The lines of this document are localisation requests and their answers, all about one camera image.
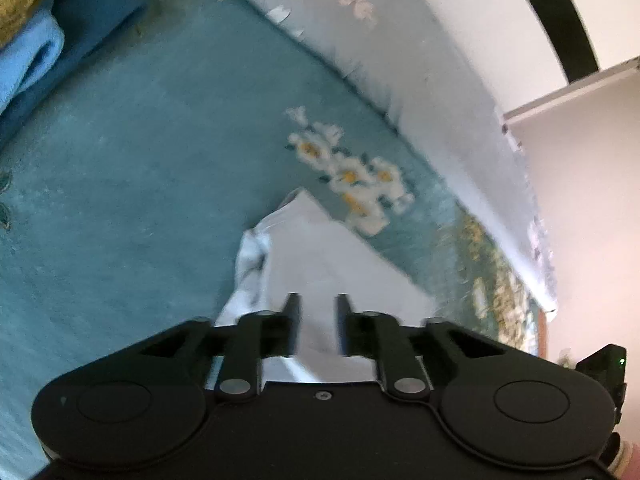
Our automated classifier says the dark blue garment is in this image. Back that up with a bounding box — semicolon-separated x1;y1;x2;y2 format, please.
0;0;152;147

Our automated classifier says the white printed t-shirt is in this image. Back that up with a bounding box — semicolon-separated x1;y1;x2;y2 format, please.
214;187;437;394

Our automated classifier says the white glossy wardrobe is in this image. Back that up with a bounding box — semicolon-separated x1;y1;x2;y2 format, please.
390;0;640;123

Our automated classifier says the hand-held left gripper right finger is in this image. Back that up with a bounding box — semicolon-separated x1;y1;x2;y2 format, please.
335;293;507;404

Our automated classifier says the person's right forearm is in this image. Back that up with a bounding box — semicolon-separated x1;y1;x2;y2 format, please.
612;432;640;480

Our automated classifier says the orange wooden bed frame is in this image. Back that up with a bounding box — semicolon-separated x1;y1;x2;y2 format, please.
537;309;550;357

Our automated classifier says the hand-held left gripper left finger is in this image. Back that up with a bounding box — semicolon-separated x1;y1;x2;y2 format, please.
135;292;302;404

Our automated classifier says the light blue garment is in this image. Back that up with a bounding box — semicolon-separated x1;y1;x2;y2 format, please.
0;12;67;114

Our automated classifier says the yellow patterned cloth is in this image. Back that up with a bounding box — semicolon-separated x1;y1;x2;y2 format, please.
0;0;77;42

